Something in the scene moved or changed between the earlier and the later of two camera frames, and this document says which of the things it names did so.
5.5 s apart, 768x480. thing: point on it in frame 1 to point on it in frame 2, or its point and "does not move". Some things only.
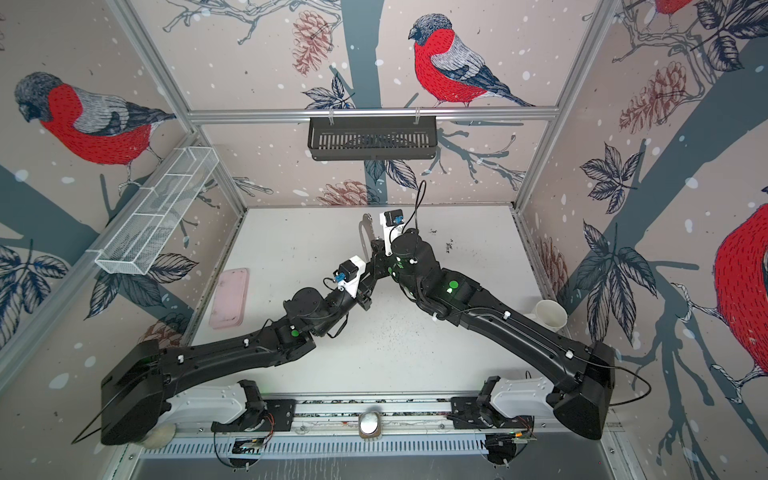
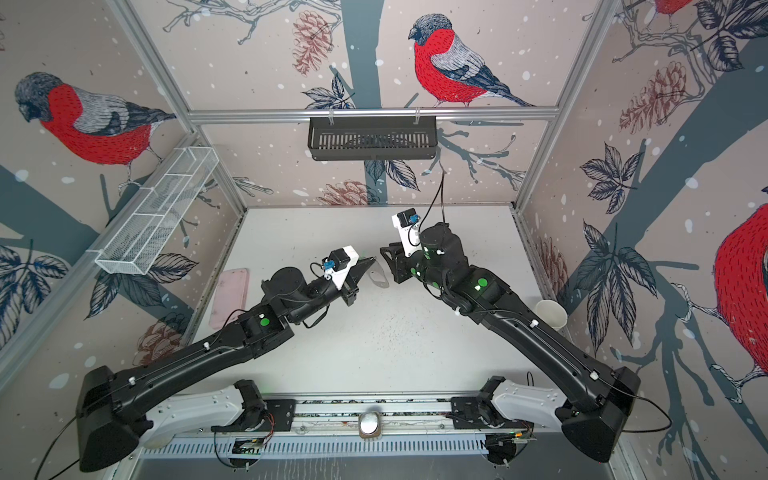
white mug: x=549 y=314 does not move
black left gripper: x=366 y=287 to x=349 y=286
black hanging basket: x=372 y=138 does not move
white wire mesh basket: x=157 y=210 does not move
